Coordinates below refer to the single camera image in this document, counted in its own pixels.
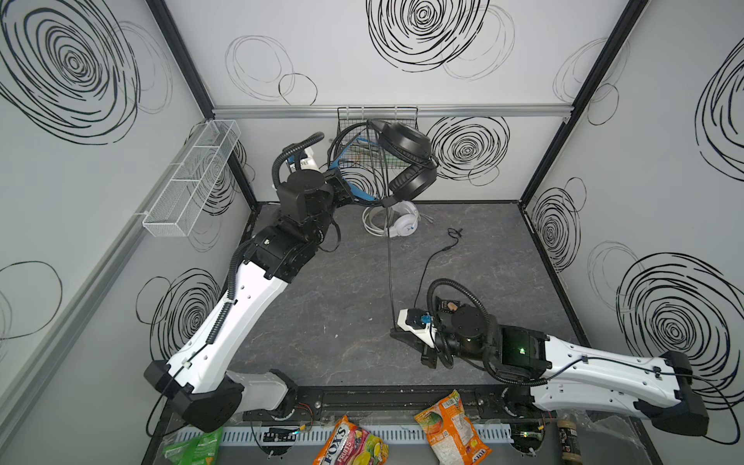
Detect white gaming headset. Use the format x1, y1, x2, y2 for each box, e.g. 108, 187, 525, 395
362, 201, 434, 238

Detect black headset cable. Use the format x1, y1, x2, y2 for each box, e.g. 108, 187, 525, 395
380, 173, 464, 332

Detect black blue gaming headset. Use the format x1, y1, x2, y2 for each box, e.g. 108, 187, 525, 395
327, 119, 439, 207

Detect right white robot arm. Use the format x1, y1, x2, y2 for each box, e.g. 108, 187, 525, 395
389, 278, 743, 446

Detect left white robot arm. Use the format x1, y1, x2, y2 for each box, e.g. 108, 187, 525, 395
145, 132, 350, 432

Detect green items in basket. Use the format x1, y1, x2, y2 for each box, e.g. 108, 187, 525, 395
337, 138, 383, 167

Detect small dark snack packet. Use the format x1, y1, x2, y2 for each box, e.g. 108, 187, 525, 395
435, 296, 461, 313

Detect orange snack bag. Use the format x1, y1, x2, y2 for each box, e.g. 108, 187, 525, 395
415, 391, 492, 465

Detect Fox's candy bag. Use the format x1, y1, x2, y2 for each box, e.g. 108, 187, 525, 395
313, 416, 389, 465

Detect dark can at base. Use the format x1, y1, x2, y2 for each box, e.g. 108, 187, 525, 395
557, 420, 583, 465

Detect green snack bag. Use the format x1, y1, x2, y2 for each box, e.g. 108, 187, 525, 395
164, 428, 224, 465

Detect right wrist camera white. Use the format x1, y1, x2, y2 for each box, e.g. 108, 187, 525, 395
391, 308, 437, 350

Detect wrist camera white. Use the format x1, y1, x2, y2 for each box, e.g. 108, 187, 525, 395
391, 308, 437, 350
298, 147, 320, 172

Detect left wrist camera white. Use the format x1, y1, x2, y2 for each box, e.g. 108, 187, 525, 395
298, 147, 320, 172

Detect black wire wall basket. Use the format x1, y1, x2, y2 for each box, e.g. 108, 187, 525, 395
336, 106, 419, 171

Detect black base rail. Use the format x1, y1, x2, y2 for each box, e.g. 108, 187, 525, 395
240, 382, 524, 424

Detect white slotted cable duct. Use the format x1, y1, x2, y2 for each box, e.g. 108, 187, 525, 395
173, 422, 515, 448

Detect aluminium wall rail back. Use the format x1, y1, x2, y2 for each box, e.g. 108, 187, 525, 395
213, 104, 574, 119

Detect aluminium wall rail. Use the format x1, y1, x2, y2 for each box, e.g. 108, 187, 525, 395
1, 147, 188, 448
213, 104, 574, 119

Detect clear plastic wall shelf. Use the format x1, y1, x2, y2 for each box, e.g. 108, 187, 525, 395
143, 119, 240, 238

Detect black corner frame post left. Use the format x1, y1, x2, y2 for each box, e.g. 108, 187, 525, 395
145, 0, 261, 213

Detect black corner frame post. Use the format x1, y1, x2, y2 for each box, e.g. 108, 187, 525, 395
519, 0, 649, 208
145, 0, 261, 213

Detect black corner frame post right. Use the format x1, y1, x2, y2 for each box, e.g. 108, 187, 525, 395
519, 0, 649, 208

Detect aluminium wall rail left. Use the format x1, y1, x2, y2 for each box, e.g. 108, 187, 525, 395
1, 147, 188, 448

